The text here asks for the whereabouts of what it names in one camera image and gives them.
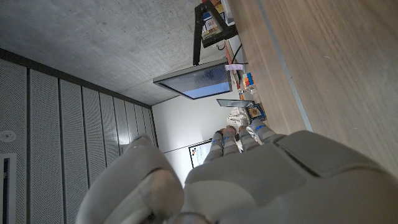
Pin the silver laptop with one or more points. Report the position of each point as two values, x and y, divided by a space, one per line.
233 103

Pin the grey tape outline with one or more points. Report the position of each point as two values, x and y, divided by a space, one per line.
285 65

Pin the whiteboard with blue writing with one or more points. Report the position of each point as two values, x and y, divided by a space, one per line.
199 154

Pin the white framed ceiling slot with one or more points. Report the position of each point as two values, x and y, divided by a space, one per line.
6 186

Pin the pale paper note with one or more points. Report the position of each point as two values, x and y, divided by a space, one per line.
234 67

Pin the colourful puzzle cube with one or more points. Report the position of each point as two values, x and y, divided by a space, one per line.
248 80

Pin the flat computer monitor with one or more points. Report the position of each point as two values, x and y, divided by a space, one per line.
199 82

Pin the person in cream jacket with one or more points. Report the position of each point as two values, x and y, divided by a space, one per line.
236 118

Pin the round white ceiling sensor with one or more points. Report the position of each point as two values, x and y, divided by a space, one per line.
7 136

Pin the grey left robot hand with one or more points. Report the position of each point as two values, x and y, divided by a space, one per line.
280 186

